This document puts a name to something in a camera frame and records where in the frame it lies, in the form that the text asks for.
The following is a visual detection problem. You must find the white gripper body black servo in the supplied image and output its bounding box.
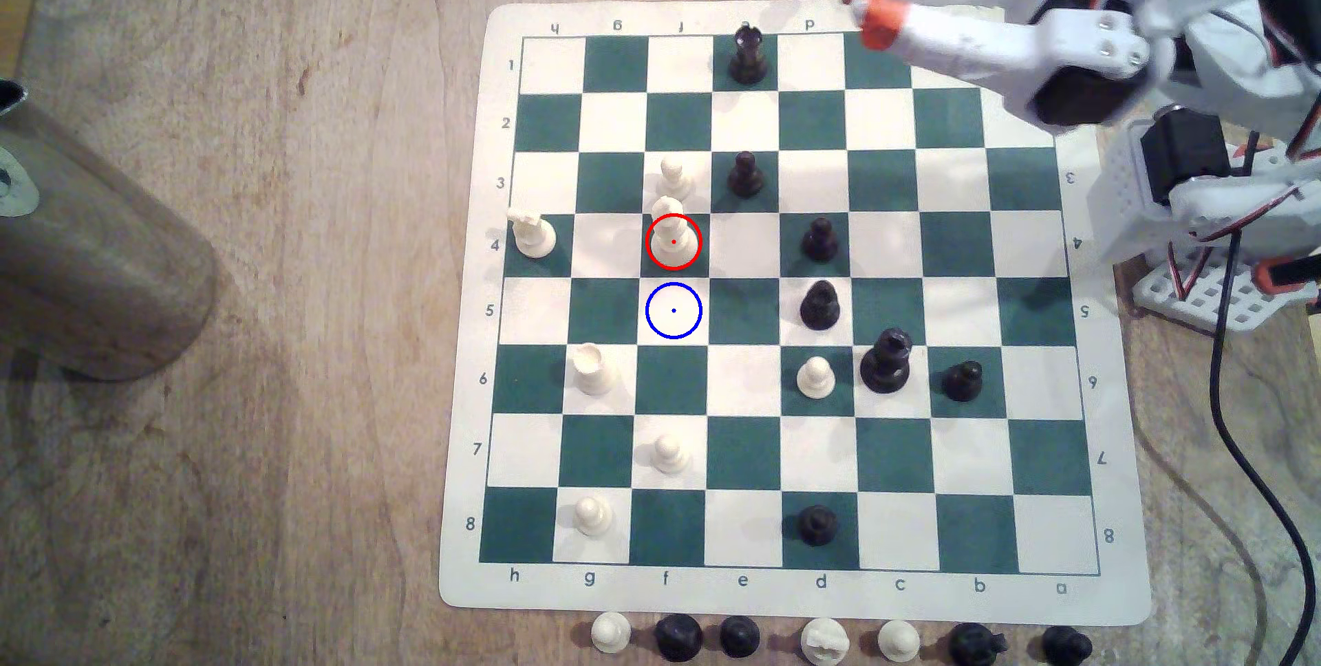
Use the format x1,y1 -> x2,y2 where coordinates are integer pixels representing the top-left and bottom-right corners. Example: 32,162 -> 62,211
1020,10 -> 1153,129

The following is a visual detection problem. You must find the white bishop chess piece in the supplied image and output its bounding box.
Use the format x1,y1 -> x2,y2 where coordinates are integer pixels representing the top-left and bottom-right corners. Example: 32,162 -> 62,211
648,196 -> 695,257

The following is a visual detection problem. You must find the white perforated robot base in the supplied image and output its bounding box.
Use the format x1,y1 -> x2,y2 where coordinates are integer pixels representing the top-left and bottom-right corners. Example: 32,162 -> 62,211
1130,251 -> 1321,334

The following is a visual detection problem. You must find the black rook chess piece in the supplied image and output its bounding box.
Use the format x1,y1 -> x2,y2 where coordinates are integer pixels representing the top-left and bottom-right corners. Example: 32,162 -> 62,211
727,23 -> 770,86
654,614 -> 705,663

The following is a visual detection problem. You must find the black queen chess piece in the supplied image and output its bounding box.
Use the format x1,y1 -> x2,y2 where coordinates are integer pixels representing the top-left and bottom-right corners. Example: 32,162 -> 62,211
859,327 -> 914,396

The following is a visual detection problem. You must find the green white chess board mat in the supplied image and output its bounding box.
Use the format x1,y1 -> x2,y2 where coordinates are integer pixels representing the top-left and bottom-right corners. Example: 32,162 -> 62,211
438,0 -> 1154,628

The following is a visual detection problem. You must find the white rook chess piece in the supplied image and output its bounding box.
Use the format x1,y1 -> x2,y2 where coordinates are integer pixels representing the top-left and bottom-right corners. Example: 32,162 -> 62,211
570,342 -> 619,397

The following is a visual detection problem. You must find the black knight chess piece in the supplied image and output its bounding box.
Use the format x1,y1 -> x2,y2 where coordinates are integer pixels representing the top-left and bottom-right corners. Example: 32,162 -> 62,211
949,623 -> 1007,666
1040,625 -> 1094,666

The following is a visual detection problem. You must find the white knight chess piece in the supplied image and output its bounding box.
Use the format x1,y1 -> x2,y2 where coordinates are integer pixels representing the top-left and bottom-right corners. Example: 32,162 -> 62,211
801,617 -> 852,666

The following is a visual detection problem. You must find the orange black clamp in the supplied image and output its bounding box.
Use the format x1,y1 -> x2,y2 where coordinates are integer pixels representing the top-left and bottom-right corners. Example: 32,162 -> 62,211
1252,255 -> 1321,292

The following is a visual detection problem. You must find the black pawn d5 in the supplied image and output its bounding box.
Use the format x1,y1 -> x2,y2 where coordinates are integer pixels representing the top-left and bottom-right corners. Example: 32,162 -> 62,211
799,280 -> 842,331

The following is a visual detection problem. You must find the red white servo wire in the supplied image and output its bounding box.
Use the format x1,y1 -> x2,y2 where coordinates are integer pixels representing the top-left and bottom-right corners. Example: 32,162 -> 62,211
1169,241 -> 1219,302

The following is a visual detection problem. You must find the thick black cable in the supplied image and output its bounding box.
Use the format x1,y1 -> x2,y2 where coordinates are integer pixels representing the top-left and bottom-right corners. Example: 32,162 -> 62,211
1205,129 -> 1314,666

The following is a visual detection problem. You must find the wooden cylinder post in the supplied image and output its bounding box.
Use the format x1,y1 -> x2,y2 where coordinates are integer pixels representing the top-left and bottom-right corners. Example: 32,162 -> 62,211
0,78 -> 220,383

